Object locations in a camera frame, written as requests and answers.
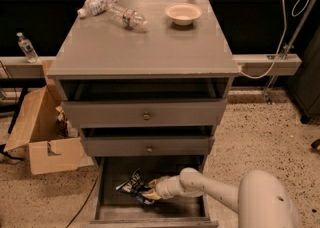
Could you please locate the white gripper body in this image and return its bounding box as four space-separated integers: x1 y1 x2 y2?
155 176 184 199

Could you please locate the blue chip bag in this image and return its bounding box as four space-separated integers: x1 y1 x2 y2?
115 169 154 205

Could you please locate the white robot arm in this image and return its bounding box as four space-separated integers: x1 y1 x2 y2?
142 168 298 228

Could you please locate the brass middle drawer knob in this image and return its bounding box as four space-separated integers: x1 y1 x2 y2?
146 145 153 153

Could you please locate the brass drawer knob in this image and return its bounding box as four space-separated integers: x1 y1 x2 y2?
143 112 151 121
146 145 153 153

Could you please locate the grey bottom drawer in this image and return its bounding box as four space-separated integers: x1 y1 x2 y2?
84 155 218 228

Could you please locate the grey drawer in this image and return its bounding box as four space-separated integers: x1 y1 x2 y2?
84 155 218 228
81 126 214 157
62 100 226 128

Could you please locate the brass top drawer knob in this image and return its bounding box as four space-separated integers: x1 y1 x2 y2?
143 112 151 121

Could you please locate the grey middle drawer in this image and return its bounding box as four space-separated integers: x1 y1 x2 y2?
81 126 214 157

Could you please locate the grey top drawer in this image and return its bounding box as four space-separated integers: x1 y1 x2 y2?
62 100 226 128

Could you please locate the grey drawer cabinet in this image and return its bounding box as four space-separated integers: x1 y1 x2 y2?
46 0 242 228

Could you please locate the open cardboard box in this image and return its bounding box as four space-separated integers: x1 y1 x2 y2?
4 61 94 175

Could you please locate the clear bottle red label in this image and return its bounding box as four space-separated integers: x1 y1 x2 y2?
108 3 148 30

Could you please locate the dark cabinet at right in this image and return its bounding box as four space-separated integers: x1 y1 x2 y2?
289 28 320 124

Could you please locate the white bowl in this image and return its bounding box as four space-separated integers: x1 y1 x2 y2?
165 3 202 26

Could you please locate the standing water bottle on ledge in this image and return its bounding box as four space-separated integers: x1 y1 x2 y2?
17 32 38 63

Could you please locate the crushed clear water bottle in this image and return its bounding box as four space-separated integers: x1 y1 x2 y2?
77 0 118 18

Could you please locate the black floor cable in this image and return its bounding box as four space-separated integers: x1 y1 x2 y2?
65 175 100 228

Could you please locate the white hanging cable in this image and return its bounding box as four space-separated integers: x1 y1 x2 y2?
239 0 311 80

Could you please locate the metal ledge rail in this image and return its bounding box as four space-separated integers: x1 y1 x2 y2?
0 54 302 79

